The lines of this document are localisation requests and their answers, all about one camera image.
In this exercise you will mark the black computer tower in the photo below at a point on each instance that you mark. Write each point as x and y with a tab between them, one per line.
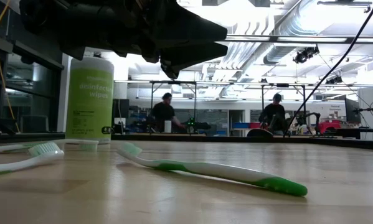
120	109

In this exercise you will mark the silver ventilation duct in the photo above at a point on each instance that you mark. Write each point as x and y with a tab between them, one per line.
279	53

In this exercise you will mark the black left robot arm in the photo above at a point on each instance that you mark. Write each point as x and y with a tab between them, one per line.
49	18

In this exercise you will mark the green white toothbrush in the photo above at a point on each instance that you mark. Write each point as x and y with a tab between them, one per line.
205	169
24	163
89	145

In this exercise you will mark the white paper roll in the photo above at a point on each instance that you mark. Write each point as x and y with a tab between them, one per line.
167	126

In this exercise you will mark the black computer monitor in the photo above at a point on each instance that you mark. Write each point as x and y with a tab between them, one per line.
352	112

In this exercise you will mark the black background rig frame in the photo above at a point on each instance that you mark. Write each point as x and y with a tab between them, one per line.
173	82

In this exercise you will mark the black background robot arm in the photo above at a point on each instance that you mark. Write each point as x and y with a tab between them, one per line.
310	119

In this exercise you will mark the black aluminium table frame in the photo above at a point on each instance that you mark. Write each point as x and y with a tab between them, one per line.
345	141

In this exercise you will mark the blue storage bin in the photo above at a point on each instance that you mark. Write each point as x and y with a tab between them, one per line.
240	125

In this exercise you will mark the red machine part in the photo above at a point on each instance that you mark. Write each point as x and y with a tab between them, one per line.
329	126

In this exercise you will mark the person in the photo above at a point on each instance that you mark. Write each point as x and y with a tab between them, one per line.
162	113
273	113

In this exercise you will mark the green disinfecting wipes canister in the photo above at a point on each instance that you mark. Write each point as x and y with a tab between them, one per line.
89	102

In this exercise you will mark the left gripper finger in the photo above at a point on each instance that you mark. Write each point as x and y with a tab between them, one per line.
189	28
186	57

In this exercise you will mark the black bar with light strips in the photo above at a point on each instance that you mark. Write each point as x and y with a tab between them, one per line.
273	38

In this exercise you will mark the black ceiling spotlight cluster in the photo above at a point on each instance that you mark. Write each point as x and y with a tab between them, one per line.
304	55

